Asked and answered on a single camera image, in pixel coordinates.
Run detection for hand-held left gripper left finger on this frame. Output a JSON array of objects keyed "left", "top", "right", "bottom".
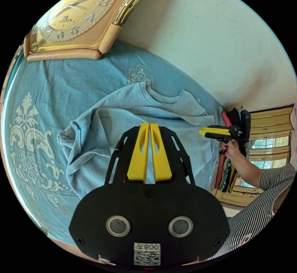
[{"left": 127, "top": 123, "right": 150, "bottom": 183}]

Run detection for beige square wall clock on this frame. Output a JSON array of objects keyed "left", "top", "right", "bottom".
[{"left": 23, "top": 0, "right": 166, "bottom": 62}]

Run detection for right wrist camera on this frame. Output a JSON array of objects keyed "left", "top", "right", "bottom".
[{"left": 240, "top": 109, "right": 252, "bottom": 143}]

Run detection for light blue long sleeve shirt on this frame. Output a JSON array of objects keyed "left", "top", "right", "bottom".
[{"left": 57, "top": 82, "right": 215, "bottom": 200}]

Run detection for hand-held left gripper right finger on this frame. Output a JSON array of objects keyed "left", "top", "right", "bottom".
[{"left": 151, "top": 124, "right": 173, "bottom": 182}]

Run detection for person's right forearm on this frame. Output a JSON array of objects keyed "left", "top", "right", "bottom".
[{"left": 228, "top": 147, "right": 264, "bottom": 188}]

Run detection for person's body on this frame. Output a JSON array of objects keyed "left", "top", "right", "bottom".
[{"left": 206, "top": 163, "right": 297, "bottom": 262}]

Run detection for bed with blue patterned sheet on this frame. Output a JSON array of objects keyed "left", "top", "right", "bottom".
[{"left": 0, "top": 39, "right": 224, "bottom": 248}]

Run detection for person's right hand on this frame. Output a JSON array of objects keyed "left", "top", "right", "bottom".
[{"left": 219, "top": 139, "right": 238, "bottom": 161}]

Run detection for window with yellow frame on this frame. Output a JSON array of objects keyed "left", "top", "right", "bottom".
[{"left": 218, "top": 105, "right": 295, "bottom": 207}]

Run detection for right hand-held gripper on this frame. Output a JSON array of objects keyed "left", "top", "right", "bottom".
[{"left": 199, "top": 125, "right": 243, "bottom": 144}]

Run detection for hanging colourful clothes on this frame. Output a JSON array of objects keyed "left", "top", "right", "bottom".
[{"left": 214, "top": 106, "right": 242, "bottom": 194}]

